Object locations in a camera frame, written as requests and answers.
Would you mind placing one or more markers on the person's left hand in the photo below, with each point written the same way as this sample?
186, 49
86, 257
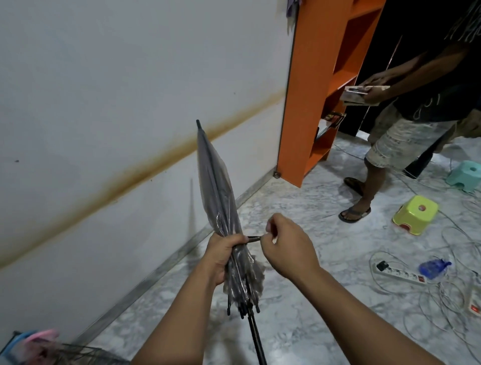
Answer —
221, 255

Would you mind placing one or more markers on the clear transparent umbrella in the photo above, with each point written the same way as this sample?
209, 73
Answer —
218, 188

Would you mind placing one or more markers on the pale cover book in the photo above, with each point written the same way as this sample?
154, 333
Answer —
362, 94

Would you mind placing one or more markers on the black plug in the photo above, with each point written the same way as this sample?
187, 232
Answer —
382, 266

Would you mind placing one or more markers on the purple grey cloth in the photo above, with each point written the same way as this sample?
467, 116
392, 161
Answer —
292, 7

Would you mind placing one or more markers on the black cabinet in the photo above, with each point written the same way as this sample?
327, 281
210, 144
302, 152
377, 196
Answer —
398, 30

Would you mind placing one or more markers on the person's right hand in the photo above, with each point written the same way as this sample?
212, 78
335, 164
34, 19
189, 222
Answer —
291, 252

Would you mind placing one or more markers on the person's right forearm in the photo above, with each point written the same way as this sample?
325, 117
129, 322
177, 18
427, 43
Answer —
357, 327

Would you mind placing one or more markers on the power strip red switch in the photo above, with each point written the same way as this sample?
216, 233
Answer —
474, 302

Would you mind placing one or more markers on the orange wooden bookshelf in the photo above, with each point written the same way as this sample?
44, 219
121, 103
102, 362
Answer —
312, 75

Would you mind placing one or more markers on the person's left forearm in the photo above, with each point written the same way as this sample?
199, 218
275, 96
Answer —
169, 331

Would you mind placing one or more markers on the teal plastic stool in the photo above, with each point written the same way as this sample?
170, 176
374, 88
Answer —
466, 176

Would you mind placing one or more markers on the white power strip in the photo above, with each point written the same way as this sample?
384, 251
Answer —
400, 273

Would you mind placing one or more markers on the yellow green sheet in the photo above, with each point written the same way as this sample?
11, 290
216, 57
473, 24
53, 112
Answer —
415, 214

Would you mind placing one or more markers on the dark yellow cover book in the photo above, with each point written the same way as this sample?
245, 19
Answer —
334, 119

